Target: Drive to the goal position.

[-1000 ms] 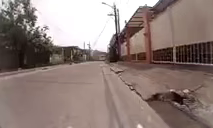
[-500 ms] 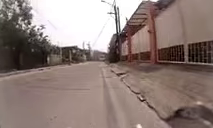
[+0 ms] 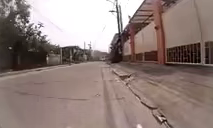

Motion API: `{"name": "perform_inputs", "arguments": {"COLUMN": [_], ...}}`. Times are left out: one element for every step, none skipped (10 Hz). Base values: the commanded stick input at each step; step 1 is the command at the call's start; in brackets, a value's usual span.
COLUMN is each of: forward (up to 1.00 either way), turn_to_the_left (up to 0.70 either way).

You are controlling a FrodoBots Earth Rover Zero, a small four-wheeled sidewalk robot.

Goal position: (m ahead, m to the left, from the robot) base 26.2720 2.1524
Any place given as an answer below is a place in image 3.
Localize grey concrete road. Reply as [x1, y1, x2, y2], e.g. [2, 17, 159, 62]
[0, 60, 172, 128]

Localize overhead wires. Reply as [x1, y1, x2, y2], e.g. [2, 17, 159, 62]
[27, 0, 128, 44]

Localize distant low building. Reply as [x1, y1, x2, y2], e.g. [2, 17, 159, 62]
[60, 45, 87, 64]

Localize dark bush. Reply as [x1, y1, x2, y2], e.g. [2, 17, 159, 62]
[108, 33, 124, 64]

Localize pale low wall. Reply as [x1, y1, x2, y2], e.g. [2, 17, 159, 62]
[45, 53, 63, 66]

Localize grey concrete forecourt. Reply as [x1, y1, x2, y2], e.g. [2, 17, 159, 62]
[108, 61, 213, 128]

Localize pale building with red columns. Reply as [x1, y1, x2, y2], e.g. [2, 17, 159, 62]
[121, 0, 213, 67]

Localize utility pole with crossarm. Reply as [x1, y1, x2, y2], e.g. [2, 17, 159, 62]
[108, 0, 122, 37]

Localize group of dark trees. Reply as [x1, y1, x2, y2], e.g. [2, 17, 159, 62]
[0, 0, 62, 72]

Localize plain utility pole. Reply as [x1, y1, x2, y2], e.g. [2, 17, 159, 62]
[119, 4, 125, 34]

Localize pale concrete kerb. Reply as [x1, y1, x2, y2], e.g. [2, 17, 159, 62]
[0, 63, 72, 79]

